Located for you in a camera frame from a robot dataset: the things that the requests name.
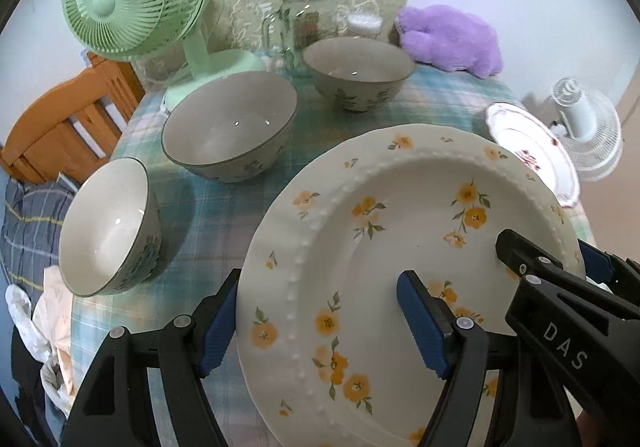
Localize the white standing fan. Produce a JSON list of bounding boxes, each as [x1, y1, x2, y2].
[[549, 77, 624, 183]]

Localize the red patterned white plate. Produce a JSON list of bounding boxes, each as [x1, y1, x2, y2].
[[484, 102, 582, 209]]

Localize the green desk fan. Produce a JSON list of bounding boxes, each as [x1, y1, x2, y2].
[[61, 0, 266, 112]]

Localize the white crumpled cloth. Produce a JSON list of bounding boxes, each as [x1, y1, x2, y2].
[[5, 264, 78, 420]]

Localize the pastel plaid tablecloth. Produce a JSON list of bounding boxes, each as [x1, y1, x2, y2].
[[65, 52, 593, 447]]

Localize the blue plaid cloth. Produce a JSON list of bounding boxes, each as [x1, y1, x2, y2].
[[0, 172, 83, 308]]

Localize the purple plush toy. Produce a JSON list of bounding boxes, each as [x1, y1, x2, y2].
[[395, 4, 502, 79]]

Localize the small white lidded jar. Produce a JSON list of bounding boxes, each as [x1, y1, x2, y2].
[[345, 10, 385, 40]]

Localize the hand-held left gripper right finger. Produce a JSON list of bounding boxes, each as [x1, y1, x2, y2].
[[396, 269, 576, 447]]

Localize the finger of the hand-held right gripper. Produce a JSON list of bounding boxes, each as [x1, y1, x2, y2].
[[577, 238, 640, 300], [496, 228, 640, 433]]

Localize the glass mug jar with lid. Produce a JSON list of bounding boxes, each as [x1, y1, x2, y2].
[[261, 0, 337, 73]]

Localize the yellow floral white plate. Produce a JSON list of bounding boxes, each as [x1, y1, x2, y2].
[[235, 123, 587, 447]]

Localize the wooden chair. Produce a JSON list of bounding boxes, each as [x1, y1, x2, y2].
[[0, 51, 143, 185]]

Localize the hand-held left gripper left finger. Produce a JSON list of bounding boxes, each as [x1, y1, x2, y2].
[[60, 268, 240, 447]]

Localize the clear plastic container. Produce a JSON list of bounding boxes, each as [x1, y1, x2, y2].
[[134, 54, 191, 93]]

